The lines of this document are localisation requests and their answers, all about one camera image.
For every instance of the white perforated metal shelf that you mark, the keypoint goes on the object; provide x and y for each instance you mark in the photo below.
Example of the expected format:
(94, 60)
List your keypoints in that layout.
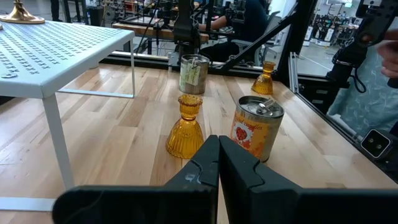
(46, 53)

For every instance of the candle tin green tag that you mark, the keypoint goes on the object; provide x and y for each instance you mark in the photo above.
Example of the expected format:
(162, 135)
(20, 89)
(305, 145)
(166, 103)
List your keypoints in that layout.
(200, 79)

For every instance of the amber glass candle holder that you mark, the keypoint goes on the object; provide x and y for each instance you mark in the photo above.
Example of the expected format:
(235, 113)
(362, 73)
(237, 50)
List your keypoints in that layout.
(185, 137)
(263, 82)

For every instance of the grey office chair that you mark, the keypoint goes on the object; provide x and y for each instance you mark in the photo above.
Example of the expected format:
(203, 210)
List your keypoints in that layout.
(270, 28)

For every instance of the person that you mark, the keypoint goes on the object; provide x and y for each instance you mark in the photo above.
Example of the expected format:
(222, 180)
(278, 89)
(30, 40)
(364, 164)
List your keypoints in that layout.
(367, 102)
(248, 28)

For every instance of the person's hand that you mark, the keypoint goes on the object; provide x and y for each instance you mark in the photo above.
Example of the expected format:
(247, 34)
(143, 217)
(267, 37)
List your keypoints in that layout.
(388, 56)

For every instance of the small stereo camera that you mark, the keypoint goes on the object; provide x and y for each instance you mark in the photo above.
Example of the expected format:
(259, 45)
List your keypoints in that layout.
(375, 143)

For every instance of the wooden workbench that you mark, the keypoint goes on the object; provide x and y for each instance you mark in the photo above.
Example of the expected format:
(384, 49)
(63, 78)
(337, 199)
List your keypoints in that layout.
(140, 30)

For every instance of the short brass candlestick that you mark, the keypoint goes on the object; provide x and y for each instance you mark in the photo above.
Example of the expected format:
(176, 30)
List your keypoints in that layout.
(18, 15)

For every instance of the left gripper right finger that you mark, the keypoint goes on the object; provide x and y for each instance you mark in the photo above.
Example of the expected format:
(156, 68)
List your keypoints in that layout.
(311, 208)

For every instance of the candle tin orange label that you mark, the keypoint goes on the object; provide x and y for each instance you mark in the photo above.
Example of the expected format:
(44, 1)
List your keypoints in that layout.
(252, 133)

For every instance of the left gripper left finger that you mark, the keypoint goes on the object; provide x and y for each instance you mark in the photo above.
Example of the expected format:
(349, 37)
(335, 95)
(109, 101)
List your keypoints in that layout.
(140, 205)

